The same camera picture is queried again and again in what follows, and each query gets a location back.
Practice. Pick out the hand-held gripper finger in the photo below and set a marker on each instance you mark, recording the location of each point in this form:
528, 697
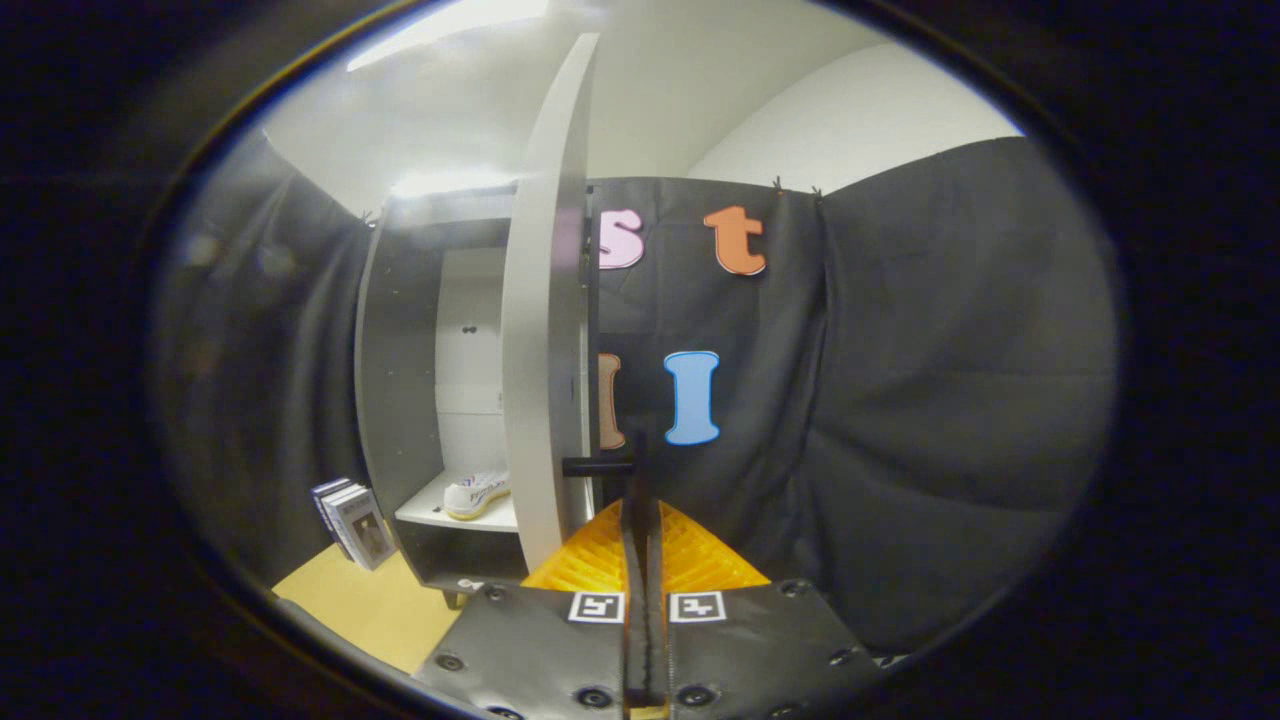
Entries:
654, 560
634, 560

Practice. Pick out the white shoe with yellow sole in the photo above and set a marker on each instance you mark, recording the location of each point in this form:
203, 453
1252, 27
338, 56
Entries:
475, 497

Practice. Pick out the white shoe cabinet door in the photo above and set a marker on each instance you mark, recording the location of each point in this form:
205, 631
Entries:
545, 350

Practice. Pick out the dark grey shoe cabinet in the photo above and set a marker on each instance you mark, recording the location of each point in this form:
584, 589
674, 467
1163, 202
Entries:
400, 400

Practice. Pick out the stack of grey books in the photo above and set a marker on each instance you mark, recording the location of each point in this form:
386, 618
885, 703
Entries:
358, 525

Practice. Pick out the black backdrop cloth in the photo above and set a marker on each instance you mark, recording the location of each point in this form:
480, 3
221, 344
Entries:
950, 400

